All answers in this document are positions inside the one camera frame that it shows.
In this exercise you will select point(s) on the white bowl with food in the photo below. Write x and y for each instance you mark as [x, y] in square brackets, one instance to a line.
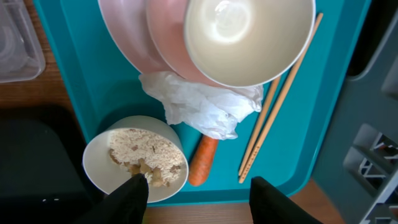
[137, 145]

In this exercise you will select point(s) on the wooden chopstick right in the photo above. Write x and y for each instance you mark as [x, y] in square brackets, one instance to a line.
[273, 112]

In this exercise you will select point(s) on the clear plastic bin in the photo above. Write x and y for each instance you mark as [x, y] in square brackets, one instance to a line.
[22, 57]

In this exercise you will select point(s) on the pink plate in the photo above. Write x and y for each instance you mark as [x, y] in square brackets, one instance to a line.
[126, 22]

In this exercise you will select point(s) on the orange carrot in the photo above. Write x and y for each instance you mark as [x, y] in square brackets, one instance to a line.
[202, 161]

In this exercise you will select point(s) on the white cup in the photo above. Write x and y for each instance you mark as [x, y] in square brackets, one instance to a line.
[241, 43]

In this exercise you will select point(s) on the black tray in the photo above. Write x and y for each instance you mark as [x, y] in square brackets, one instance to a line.
[42, 177]

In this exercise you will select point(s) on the pink shallow bowl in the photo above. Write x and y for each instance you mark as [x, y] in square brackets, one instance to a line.
[165, 20]

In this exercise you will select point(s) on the wooden chopstick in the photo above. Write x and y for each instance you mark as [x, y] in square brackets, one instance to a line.
[273, 112]
[259, 123]

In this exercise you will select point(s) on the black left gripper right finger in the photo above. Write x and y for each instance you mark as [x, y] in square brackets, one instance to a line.
[270, 206]

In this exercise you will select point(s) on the wooden chopstick left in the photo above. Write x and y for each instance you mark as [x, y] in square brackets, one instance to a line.
[259, 123]

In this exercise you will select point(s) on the white napkin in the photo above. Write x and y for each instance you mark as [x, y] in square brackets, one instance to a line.
[213, 111]

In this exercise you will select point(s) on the grey dishwasher rack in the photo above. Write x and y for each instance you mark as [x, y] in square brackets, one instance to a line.
[357, 165]

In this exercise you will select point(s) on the teal plastic tray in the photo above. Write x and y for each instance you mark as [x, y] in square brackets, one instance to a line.
[104, 87]

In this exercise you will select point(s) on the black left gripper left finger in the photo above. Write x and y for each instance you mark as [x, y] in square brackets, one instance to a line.
[126, 205]

